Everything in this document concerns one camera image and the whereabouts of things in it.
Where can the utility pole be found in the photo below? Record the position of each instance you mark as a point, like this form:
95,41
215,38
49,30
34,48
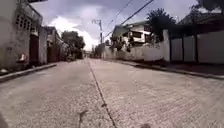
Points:
101,33

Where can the dark green trees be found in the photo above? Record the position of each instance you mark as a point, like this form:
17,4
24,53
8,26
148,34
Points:
73,40

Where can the raised concrete kerb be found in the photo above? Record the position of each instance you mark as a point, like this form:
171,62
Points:
26,71

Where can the building with dark gate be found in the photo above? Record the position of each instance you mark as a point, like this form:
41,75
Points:
53,45

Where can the grey concrete building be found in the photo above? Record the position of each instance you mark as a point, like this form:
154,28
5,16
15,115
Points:
10,40

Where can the grey concrete pavement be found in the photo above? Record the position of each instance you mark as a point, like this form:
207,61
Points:
200,69

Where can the white two-storey house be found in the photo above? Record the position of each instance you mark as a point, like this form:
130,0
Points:
138,33

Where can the grey concrete road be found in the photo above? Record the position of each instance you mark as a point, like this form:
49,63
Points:
133,93

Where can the dark fence with pale panels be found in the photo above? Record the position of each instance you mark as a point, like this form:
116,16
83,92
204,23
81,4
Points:
210,46

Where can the white boundary wall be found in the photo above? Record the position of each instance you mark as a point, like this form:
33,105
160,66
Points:
150,53

